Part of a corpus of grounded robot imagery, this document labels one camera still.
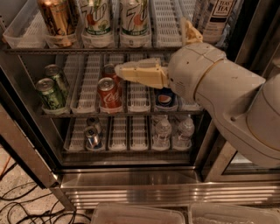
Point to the red bull can front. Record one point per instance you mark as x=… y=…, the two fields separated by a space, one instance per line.
x=93 y=140

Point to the clear plastic bin left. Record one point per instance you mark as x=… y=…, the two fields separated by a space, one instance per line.
x=114 y=213

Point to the clear plastic bin right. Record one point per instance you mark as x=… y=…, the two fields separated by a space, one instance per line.
x=210 y=213

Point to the red bull can rear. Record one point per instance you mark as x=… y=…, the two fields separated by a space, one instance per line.
x=95 y=122

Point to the red coca-cola can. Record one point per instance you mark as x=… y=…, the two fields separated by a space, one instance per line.
x=109 y=71
x=108 y=91

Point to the water bottle left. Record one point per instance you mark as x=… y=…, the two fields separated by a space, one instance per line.
x=161 y=138

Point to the clear plastic bin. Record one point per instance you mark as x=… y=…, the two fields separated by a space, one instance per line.
x=114 y=213
x=210 y=213

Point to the red bull can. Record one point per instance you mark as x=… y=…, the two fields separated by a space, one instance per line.
x=93 y=140
x=95 y=122

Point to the green can front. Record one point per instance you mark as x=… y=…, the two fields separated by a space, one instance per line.
x=50 y=94

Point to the green can rear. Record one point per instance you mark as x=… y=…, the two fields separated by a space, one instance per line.
x=56 y=73

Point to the gold drink can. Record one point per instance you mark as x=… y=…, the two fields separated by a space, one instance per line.
x=58 y=20

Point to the water bottle right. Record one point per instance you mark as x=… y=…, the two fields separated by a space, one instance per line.
x=182 y=139

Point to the red coca-cola can rear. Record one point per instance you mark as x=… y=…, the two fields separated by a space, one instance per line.
x=109 y=71

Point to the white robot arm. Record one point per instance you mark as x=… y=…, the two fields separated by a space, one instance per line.
x=244 y=106

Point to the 7up can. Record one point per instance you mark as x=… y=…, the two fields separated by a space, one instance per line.
x=134 y=17
x=97 y=16

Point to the white tea bottle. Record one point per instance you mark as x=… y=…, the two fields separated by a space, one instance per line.
x=210 y=18

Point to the water bottle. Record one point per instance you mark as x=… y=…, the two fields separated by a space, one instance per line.
x=182 y=139
x=161 y=138

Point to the green can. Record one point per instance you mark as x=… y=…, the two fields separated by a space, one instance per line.
x=50 y=94
x=56 y=73

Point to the red coca-cola can front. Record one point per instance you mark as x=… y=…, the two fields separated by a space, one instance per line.
x=108 y=91

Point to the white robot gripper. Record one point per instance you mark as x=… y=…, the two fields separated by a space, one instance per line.
x=191 y=68

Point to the steel fridge cabinet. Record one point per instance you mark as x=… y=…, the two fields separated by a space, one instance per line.
x=50 y=144

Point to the blue pepsi can front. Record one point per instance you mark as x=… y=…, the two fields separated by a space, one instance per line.
x=165 y=97

